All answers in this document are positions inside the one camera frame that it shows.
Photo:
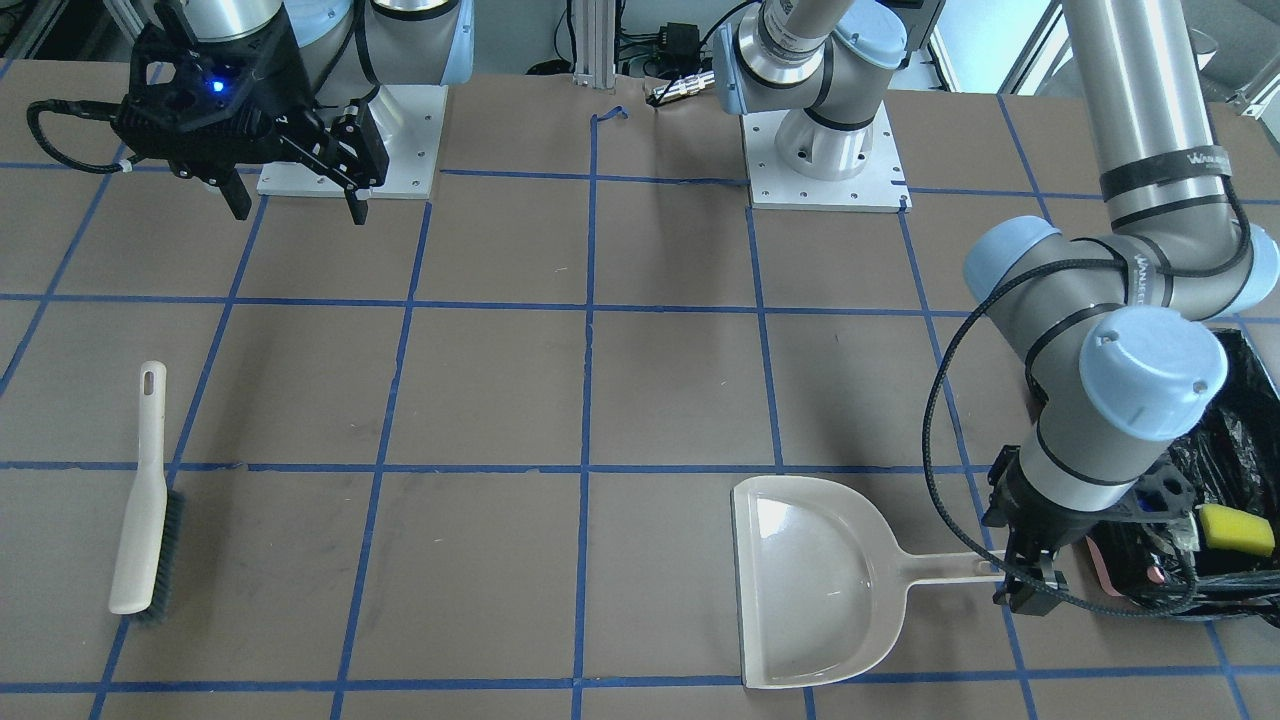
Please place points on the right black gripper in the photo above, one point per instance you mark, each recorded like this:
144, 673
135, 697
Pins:
287, 82

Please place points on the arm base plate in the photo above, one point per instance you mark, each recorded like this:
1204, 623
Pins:
410, 121
795, 164

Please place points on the green yellow sponge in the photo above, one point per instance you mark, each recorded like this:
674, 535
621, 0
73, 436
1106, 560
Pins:
1235, 530

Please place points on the aluminium frame post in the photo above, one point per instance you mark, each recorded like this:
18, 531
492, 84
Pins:
594, 43

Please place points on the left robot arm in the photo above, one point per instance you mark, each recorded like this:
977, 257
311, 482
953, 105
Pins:
1109, 327

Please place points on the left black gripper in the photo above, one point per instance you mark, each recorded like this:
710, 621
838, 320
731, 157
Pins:
1030, 512

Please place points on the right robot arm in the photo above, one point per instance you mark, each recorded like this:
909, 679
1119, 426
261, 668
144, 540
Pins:
326, 86

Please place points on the beige plastic dustpan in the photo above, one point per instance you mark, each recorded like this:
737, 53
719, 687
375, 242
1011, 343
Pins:
823, 582

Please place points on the black lined trash bin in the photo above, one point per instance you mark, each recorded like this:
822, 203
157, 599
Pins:
1230, 459

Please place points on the white hand brush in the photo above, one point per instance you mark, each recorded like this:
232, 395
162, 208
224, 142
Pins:
142, 580

